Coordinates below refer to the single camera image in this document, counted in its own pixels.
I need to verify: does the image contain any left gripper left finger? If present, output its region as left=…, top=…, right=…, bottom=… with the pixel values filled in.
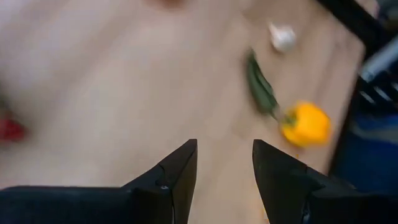
left=0, top=138, right=198, bottom=224

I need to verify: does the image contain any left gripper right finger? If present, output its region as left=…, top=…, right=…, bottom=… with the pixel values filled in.
left=252, top=139, right=398, bottom=224

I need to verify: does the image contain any yellow bell pepper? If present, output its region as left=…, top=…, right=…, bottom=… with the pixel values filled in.
left=279, top=101, right=332, bottom=148

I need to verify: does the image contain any dark green poblano pepper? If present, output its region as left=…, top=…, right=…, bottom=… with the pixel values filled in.
left=246, top=49, right=282, bottom=121

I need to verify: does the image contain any red bell pepper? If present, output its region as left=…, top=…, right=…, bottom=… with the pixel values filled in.
left=0, top=117, right=28, bottom=143

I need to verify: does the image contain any white garlic bulb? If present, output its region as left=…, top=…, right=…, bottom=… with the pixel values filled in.
left=267, top=21, right=298, bottom=54

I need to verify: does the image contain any person's leg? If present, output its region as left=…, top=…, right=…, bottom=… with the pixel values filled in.
left=331, top=111, right=398, bottom=195

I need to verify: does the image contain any black hazard-striped panel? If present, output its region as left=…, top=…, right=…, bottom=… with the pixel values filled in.
left=356, top=71, right=398, bottom=110

